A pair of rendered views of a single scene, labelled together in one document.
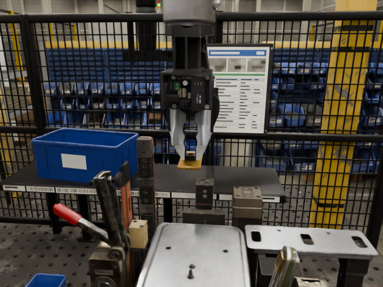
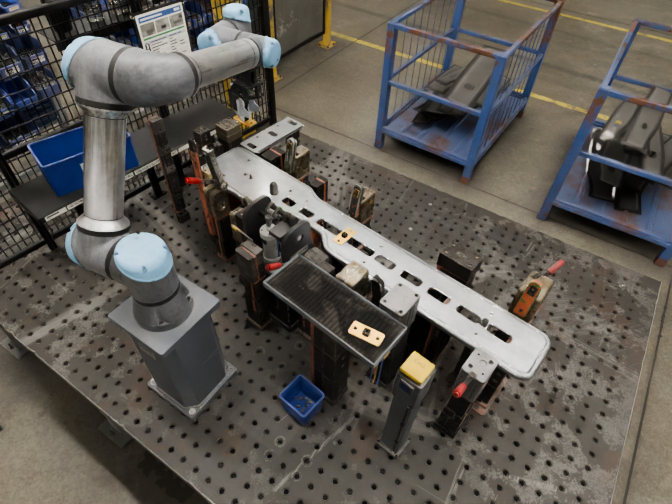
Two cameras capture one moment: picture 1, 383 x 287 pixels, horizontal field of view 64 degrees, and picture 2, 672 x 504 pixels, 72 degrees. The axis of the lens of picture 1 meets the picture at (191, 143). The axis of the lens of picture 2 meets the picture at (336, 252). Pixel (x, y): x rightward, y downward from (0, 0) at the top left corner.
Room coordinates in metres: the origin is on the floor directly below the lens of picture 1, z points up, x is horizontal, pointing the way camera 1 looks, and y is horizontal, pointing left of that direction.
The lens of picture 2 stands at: (-0.54, 0.98, 2.12)
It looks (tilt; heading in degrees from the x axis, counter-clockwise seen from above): 47 degrees down; 303
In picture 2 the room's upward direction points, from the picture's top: 3 degrees clockwise
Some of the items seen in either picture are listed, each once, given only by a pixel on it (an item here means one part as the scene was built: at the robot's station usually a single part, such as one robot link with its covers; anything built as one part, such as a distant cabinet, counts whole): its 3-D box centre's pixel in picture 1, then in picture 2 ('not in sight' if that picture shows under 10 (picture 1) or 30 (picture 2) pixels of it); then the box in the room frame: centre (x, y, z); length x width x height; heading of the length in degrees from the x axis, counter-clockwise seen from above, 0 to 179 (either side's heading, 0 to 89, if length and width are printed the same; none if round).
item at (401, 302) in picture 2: not in sight; (390, 338); (-0.27, 0.24, 0.90); 0.13 x 0.10 x 0.41; 85
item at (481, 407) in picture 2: not in sight; (500, 370); (-0.59, 0.10, 0.84); 0.18 x 0.06 x 0.29; 85
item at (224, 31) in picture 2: not in sight; (223, 41); (0.44, 0.10, 1.56); 0.11 x 0.11 x 0.08; 10
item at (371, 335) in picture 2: not in sight; (366, 332); (-0.27, 0.42, 1.17); 0.08 x 0.04 x 0.01; 6
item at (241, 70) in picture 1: (235, 91); (166, 46); (1.05, -0.15, 1.30); 0.23 x 0.02 x 0.31; 85
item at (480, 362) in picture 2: not in sight; (464, 395); (-0.53, 0.27, 0.88); 0.11 x 0.10 x 0.36; 85
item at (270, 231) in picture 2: not in sight; (281, 266); (0.16, 0.24, 0.94); 0.18 x 0.13 x 0.49; 175
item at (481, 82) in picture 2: not in sight; (465, 75); (0.54, -2.36, 0.47); 1.20 x 0.80 x 0.95; 90
